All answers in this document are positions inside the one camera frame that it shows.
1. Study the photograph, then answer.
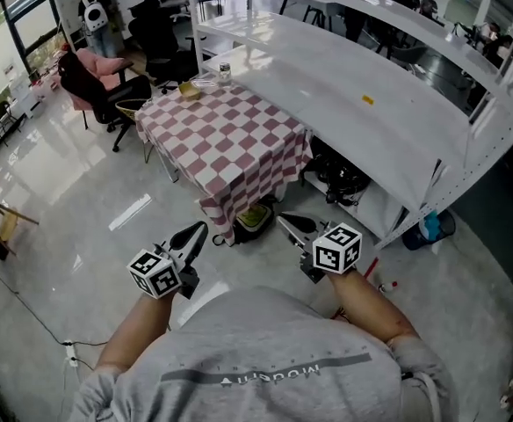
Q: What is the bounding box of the black office chair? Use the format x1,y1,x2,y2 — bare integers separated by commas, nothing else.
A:
127,0,196,95
57,48,152,153

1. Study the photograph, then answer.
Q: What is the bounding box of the black floor cable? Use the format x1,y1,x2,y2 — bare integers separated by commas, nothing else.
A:
0,252,108,347

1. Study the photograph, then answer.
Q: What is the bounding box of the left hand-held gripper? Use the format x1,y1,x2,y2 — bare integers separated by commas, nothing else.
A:
126,220,210,301

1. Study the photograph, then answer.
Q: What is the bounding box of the white box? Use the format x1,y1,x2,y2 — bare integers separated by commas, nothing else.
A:
8,76,47,120

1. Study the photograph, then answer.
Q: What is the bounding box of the person's left forearm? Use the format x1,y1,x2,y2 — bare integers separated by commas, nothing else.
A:
93,290,183,373

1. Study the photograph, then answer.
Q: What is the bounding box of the person's right forearm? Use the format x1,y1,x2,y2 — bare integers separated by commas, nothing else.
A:
326,269,421,347

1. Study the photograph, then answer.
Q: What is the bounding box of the black metal chair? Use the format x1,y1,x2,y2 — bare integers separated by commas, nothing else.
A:
0,99,23,149

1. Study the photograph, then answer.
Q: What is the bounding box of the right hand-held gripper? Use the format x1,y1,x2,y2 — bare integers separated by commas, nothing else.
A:
276,211,364,285

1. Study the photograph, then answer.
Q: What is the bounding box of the small yellow tray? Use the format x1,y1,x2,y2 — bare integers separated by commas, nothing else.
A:
177,81,203,101

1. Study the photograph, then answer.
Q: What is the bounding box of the white power strip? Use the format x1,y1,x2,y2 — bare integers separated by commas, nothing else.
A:
62,339,80,367

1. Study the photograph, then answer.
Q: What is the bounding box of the yellow wire stool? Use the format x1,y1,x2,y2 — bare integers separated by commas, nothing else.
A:
114,98,155,164

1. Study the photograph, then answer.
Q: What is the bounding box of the pink cushion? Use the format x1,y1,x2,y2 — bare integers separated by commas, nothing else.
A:
75,48,126,84

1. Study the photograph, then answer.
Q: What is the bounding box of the person's grey t-shirt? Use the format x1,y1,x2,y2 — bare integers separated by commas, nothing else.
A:
69,286,459,422

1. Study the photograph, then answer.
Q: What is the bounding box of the white metal shelf rack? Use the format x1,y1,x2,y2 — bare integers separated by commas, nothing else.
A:
185,0,513,251

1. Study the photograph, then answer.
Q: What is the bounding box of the pile of black cables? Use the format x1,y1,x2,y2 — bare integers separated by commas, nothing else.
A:
302,147,372,206

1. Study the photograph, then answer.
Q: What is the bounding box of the pink checkered tablecloth table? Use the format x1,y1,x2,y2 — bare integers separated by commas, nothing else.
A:
134,84,314,246

